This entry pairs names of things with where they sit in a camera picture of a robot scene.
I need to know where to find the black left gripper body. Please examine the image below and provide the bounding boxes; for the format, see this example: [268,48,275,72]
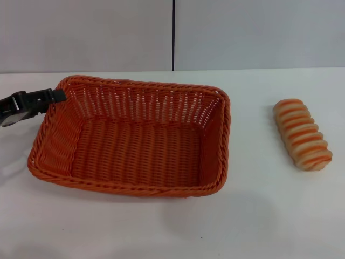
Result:
[0,93,17,119]

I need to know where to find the orange woven rectangular basket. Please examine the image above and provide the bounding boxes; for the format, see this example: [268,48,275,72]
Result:
[27,75,232,200]

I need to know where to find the striped twisted bread loaf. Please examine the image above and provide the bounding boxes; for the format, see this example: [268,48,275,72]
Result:
[272,98,333,172]

